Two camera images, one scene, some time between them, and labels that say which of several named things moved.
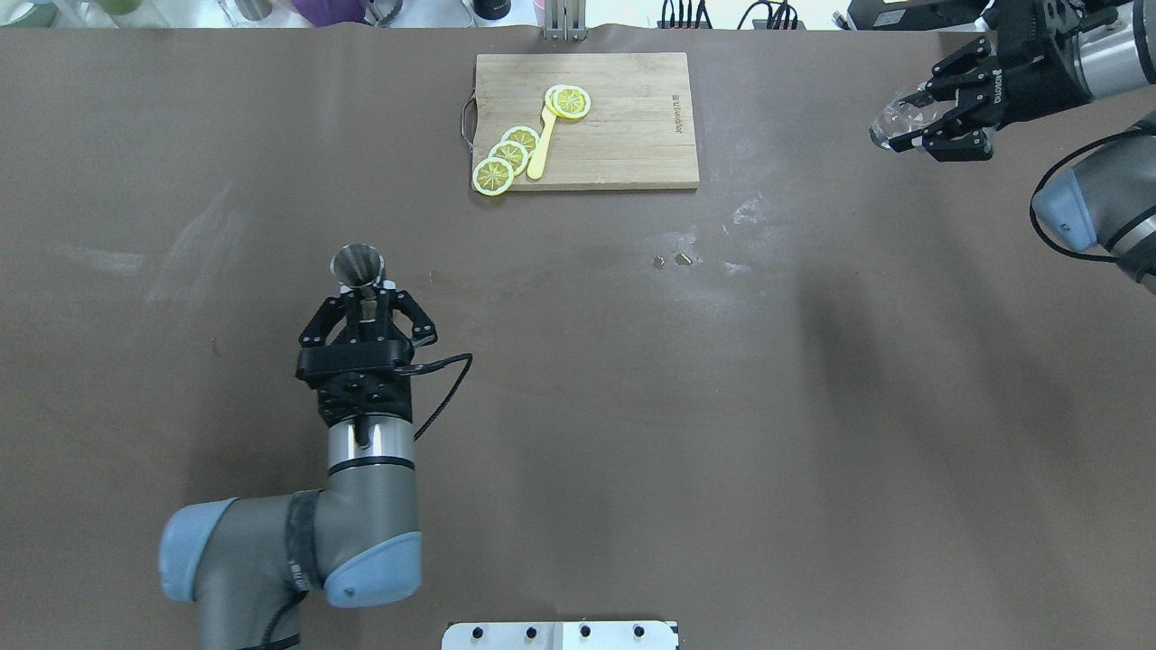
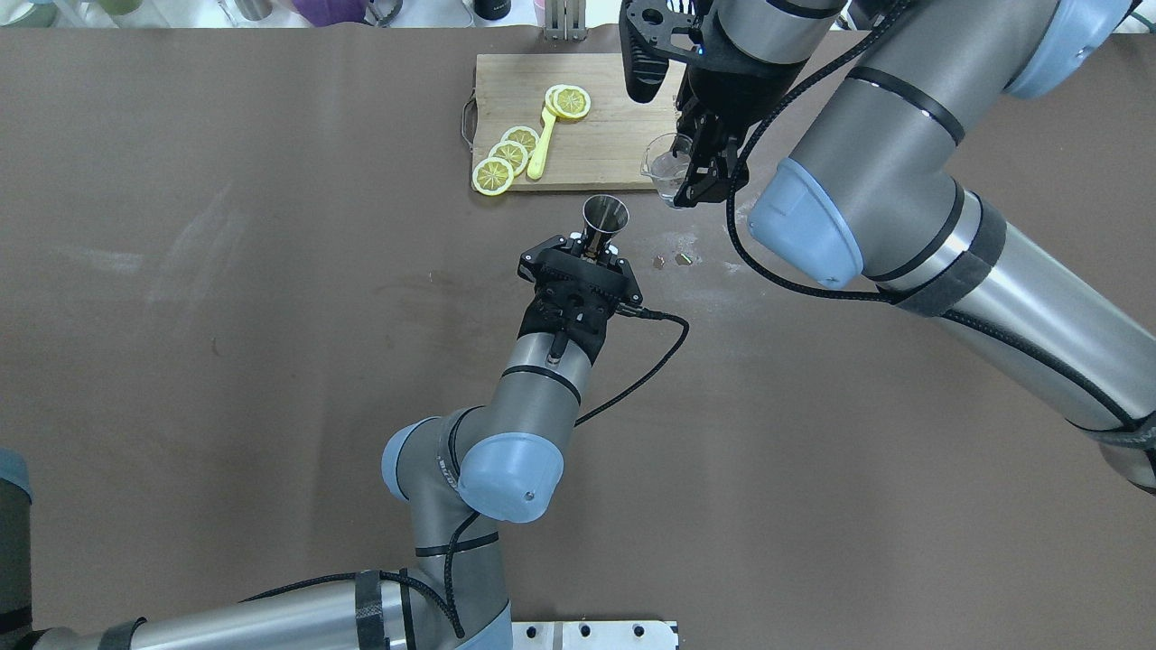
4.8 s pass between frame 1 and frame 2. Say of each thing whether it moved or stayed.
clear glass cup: moved
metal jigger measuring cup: moved
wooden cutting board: stayed
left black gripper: moved
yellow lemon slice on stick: stayed
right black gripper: moved
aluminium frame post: stayed
